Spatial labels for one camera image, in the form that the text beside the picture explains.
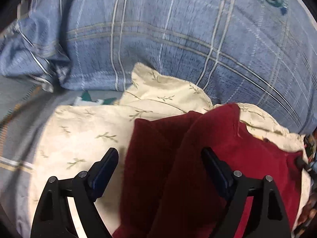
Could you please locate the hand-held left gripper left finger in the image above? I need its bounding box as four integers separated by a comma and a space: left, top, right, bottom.
30, 147, 119, 238

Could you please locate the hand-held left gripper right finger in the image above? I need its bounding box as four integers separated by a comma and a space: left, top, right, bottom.
201, 147, 291, 238

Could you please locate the red knit sweater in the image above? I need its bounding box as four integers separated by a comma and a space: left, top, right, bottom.
113, 103, 305, 238

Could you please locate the cream leaf print pillow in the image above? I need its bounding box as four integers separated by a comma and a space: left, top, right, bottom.
30, 62, 312, 238

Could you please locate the blue plaid quilt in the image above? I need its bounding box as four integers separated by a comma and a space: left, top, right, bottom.
0, 0, 317, 134

